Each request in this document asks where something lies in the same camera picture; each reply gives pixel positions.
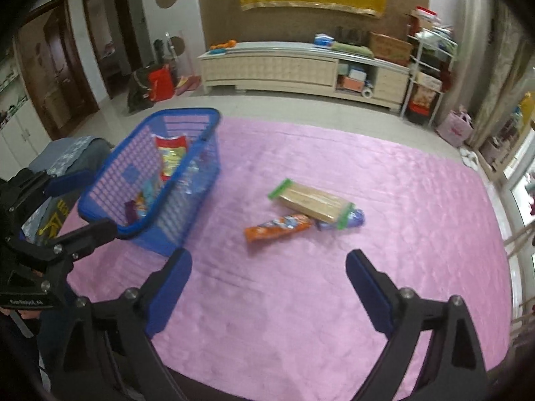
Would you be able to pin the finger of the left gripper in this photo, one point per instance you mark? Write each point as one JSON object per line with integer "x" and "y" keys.
{"x": 27, "y": 190}
{"x": 82, "y": 241}

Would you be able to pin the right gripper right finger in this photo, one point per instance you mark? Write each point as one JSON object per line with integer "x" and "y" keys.
{"x": 453, "y": 367}

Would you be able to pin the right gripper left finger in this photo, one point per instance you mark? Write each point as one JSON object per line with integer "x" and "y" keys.
{"x": 108, "y": 345}

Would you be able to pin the dark purple snack packet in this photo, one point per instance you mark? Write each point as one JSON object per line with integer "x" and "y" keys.
{"x": 130, "y": 211}

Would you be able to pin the red yellow snack pouch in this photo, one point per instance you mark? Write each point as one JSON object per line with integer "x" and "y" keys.
{"x": 172, "y": 151}

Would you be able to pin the orange cartoon snack bar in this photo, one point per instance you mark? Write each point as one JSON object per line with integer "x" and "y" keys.
{"x": 279, "y": 227}

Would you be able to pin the green-end wafer cracker pack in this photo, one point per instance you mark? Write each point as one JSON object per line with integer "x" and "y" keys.
{"x": 310, "y": 201}

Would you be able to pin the light blue egg-yolk pastry bag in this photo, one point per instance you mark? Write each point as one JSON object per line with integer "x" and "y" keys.
{"x": 148, "y": 194}

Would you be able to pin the clear pack blue biscuits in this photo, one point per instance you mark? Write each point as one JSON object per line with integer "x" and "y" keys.
{"x": 195, "y": 177}

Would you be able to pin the grey lace-trimmed cloth chair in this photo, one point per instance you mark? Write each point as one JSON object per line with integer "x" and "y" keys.
{"x": 61, "y": 157}

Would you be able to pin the blue plastic basket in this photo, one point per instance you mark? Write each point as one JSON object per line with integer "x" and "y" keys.
{"x": 136, "y": 159}

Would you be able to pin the black bag on floor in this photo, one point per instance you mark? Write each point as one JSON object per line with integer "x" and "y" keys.
{"x": 139, "y": 90}

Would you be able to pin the red shopping bag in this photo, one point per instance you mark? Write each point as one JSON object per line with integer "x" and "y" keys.
{"x": 161, "y": 84}

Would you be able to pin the pink quilted table cover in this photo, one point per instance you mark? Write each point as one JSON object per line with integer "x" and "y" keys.
{"x": 279, "y": 319}

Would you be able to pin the small blue purple packet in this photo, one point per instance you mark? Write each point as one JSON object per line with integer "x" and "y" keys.
{"x": 355, "y": 218}

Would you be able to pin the broom and dustpan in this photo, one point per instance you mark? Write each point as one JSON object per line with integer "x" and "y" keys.
{"x": 181, "y": 65}

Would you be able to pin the white slippers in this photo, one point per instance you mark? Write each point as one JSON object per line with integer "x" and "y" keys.
{"x": 469, "y": 158}

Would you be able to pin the cream TV cabinet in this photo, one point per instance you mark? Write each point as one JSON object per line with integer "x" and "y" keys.
{"x": 300, "y": 67}

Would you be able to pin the plate of oranges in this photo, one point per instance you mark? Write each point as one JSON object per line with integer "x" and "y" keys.
{"x": 221, "y": 48}

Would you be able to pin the pink gift bag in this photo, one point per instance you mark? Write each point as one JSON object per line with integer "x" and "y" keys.
{"x": 456, "y": 127}

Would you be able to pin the paper towel roll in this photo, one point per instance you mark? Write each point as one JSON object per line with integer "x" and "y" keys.
{"x": 367, "y": 92}

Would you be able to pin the patterned beige curtain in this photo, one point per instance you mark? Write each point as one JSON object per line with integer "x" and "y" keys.
{"x": 509, "y": 37}

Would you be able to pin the blue tissue pack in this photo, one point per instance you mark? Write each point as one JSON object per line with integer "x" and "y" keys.
{"x": 323, "y": 40}

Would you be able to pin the cardboard box on cabinet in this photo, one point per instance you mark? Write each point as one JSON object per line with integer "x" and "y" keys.
{"x": 390, "y": 49}

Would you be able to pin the green folded towel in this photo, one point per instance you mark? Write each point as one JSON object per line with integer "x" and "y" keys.
{"x": 352, "y": 49}

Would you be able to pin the white wire shelf rack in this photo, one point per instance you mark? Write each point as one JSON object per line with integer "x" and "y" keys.
{"x": 430, "y": 66}

